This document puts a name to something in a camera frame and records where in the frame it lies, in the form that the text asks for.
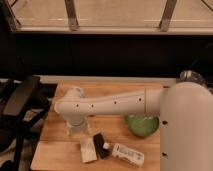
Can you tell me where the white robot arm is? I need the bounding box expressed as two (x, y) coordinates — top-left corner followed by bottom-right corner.
(54, 82), (213, 171)

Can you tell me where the green ceramic bowl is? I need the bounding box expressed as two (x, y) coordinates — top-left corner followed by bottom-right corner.
(124, 115), (159, 138)

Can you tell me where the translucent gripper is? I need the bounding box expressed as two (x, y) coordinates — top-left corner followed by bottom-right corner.
(66, 121), (90, 138)

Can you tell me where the black office chair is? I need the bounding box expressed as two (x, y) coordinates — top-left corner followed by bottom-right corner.
(0, 76), (51, 171)

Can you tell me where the blue round object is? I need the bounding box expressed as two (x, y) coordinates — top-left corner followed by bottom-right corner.
(180, 70), (205, 84)

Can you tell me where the white sponge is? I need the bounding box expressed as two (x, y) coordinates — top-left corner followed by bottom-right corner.
(80, 138), (97, 163)

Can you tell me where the wooden cutting board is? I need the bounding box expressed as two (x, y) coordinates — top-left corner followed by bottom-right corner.
(30, 82), (190, 171)

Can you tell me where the black brush block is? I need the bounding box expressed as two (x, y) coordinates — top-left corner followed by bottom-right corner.
(93, 133), (110, 159)

